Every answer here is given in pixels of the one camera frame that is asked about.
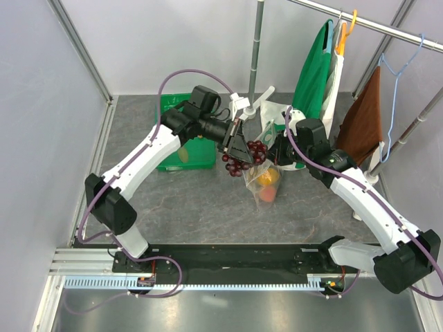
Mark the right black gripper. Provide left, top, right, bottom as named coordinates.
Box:
left=264, top=129, right=312, bottom=166

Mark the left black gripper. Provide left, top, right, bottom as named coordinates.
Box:
left=199, top=115, right=253, bottom=164

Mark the dark red grape bunch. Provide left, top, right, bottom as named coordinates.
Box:
left=221, top=140, right=268, bottom=177

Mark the orange yellow fruit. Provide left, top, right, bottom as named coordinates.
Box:
left=257, top=167, right=280, bottom=187

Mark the clear dotted zip bag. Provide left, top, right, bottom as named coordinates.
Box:
left=243, top=120, right=282, bottom=211

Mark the red peach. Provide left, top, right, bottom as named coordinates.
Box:
left=259, top=186, right=277, bottom=203

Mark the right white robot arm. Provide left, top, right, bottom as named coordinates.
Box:
left=268, top=118, right=442, bottom=294

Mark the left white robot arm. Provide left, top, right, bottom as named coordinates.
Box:
left=85, top=86, right=254, bottom=272

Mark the green plastic tray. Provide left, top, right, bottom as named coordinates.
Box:
left=157, top=93, right=216, bottom=172

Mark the dried green leaf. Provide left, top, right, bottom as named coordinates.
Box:
left=177, top=147, right=189, bottom=163

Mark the green hanging garment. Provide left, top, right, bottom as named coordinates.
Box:
left=291, top=19, right=334, bottom=136

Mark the brown hanging towel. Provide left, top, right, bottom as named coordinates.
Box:
left=336, top=66, right=383, bottom=166

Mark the metal clothes rack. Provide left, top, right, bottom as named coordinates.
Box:
left=241, top=1, right=425, bottom=184

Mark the white hanging garment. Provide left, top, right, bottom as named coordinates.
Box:
left=322, top=20, right=345, bottom=134

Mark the orange clothes hanger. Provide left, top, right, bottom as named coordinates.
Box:
left=335, top=9, right=357, bottom=56

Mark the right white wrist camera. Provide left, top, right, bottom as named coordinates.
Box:
left=287, top=107, right=305, bottom=122

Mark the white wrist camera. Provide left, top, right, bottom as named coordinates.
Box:
left=229, top=93, right=251, bottom=121
left=287, top=107, right=305, bottom=122

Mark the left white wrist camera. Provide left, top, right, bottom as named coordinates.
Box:
left=229, top=93, right=251, bottom=121

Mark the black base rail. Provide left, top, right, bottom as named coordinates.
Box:
left=112, top=244, right=356, bottom=286

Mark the blue wire hanger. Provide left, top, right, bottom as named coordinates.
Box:
left=377, top=33, right=425, bottom=164

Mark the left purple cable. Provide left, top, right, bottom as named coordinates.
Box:
left=62, top=69, right=239, bottom=315

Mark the aluminium frame post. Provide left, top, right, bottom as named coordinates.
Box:
left=47, top=0, right=113, bottom=104

